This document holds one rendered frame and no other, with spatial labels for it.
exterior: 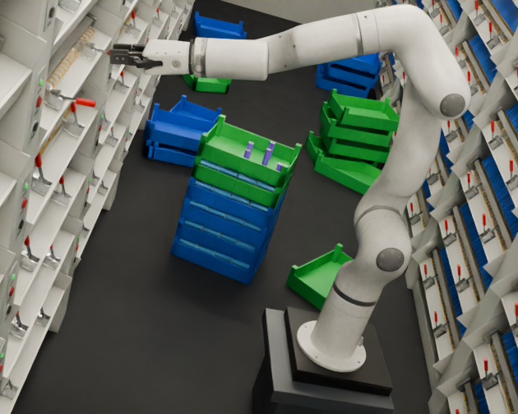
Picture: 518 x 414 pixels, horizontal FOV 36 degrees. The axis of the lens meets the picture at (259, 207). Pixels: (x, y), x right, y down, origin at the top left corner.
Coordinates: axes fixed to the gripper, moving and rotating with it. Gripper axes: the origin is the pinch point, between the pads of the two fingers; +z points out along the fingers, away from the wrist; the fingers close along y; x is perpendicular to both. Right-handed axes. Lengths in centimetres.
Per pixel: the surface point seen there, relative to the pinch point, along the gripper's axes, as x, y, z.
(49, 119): -1.3, -32.2, 6.5
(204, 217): -81, 67, -10
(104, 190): -73, 69, 24
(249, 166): -59, 65, -25
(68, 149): -19.7, -7.7, 11.1
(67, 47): 3.3, -6.6, 9.7
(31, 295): -56, -13, 22
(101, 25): 1.1, 15.7, 7.7
